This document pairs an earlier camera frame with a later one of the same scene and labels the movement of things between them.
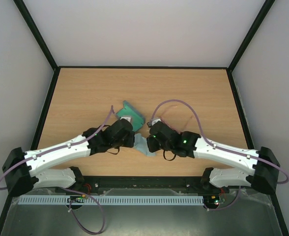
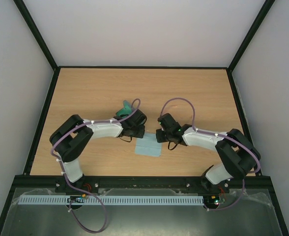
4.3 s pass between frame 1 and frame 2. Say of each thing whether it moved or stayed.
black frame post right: stayed
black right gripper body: moved
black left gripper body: moved
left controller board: stayed
